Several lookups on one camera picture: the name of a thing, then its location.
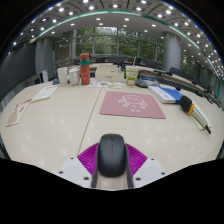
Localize blue and white book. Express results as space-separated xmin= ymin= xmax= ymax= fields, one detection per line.
xmin=147 ymin=85 xmax=184 ymax=105

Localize ceiling lights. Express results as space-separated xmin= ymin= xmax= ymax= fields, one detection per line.
xmin=8 ymin=0 xmax=224 ymax=79

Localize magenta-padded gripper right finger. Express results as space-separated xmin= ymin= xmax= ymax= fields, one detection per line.
xmin=123 ymin=143 xmax=167 ymax=190

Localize paper cup with straw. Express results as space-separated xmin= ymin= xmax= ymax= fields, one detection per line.
xmin=125 ymin=56 xmax=140 ymax=87

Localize red and white leaflet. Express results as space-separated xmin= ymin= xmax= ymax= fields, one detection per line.
xmin=5 ymin=97 xmax=34 ymax=128

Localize pink mouse pad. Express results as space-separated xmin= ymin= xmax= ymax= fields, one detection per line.
xmin=99 ymin=90 xmax=167 ymax=120

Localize colourful sticker sheet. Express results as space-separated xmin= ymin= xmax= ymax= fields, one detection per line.
xmin=88 ymin=80 xmax=122 ymax=90

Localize black computer mouse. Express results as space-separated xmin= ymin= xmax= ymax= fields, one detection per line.
xmin=97 ymin=133 xmax=127 ymax=178

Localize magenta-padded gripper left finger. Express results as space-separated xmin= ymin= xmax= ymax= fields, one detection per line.
xmin=57 ymin=142 xmax=101 ymax=190

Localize black handheld microphone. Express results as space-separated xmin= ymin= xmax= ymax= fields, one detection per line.
xmin=179 ymin=95 xmax=212 ymax=135

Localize red drink bottle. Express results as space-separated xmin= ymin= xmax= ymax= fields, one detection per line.
xmin=79 ymin=52 xmax=91 ymax=86

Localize white booklet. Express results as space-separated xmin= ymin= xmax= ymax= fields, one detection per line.
xmin=30 ymin=85 xmax=59 ymax=103

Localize white cardboard box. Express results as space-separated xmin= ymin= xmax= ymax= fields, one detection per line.
xmin=94 ymin=68 xmax=125 ymax=83

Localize dark office chairs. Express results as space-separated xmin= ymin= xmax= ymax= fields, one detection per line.
xmin=89 ymin=55 xmax=216 ymax=98

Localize gooseneck desk microphone unit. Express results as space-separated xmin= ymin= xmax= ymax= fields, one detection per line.
xmin=135 ymin=68 xmax=183 ymax=92

